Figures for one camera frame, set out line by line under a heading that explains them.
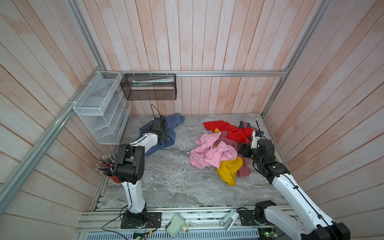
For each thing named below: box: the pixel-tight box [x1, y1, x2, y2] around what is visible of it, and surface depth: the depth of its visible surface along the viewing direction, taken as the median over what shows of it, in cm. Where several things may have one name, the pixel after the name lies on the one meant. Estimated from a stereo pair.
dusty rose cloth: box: [239, 120, 259, 132], surface depth 116 cm
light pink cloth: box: [189, 131, 238, 169], surface depth 90 cm
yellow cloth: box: [214, 128, 243, 186], surface depth 85 cm
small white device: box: [220, 209, 239, 232], surface depth 73 cm
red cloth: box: [203, 120, 254, 144], surface depth 105 cm
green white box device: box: [165, 213, 194, 238], surface depth 70 cm
